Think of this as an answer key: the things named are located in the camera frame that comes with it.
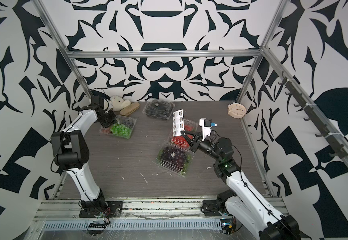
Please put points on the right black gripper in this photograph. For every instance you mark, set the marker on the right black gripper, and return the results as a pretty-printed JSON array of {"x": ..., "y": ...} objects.
[{"x": 193, "y": 143}]

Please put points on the white fruit sticker sheet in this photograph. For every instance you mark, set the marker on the white fruit sticker sheet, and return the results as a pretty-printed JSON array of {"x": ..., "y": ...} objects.
[{"x": 178, "y": 123}]

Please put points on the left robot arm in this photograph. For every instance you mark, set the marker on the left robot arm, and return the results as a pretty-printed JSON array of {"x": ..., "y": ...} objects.
[{"x": 71, "y": 152}]

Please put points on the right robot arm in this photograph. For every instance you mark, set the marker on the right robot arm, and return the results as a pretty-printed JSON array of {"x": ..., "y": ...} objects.
[{"x": 243, "y": 200}]

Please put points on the empty stacked clamshell boxes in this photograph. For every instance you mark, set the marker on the empty stacked clamshell boxes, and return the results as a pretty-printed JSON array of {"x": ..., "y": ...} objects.
[{"x": 159, "y": 109}]

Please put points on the purple grape clamshell box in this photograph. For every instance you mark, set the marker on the purple grape clamshell box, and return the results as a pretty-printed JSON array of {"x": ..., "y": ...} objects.
[{"x": 179, "y": 164}]

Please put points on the beige alarm clock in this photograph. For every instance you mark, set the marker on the beige alarm clock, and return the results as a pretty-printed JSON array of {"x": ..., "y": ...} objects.
[{"x": 236, "y": 111}]

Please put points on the green grape clamshell box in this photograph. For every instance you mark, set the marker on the green grape clamshell box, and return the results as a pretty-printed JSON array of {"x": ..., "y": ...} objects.
[{"x": 122, "y": 127}]

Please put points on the white plush toy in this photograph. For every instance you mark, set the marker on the white plush toy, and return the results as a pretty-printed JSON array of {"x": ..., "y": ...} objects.
[{"x": 116, "y": 104}]

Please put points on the right black controller board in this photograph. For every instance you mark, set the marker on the right black controller board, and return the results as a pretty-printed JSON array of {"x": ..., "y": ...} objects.
[{"x": 228, "y": 226}]

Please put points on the black controller board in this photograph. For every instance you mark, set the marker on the black controller board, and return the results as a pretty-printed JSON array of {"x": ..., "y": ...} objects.
[
  {"x": 228, "y": 226},
  {"x": 96, "y": 228}
]

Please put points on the left black controller board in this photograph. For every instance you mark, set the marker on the left black controller board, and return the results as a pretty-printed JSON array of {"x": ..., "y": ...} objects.
[{"x": 96, "y": 228}]

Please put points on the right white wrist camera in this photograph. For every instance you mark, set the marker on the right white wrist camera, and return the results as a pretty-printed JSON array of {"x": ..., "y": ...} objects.
[{"x": 207, "y": 126}]

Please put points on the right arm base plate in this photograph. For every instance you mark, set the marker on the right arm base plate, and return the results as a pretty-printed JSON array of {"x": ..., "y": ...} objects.
[{"x": 217, "y": 207}]

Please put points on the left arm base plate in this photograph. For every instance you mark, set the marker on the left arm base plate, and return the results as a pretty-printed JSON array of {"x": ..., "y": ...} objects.
[{"x": 112, "y": 210}]

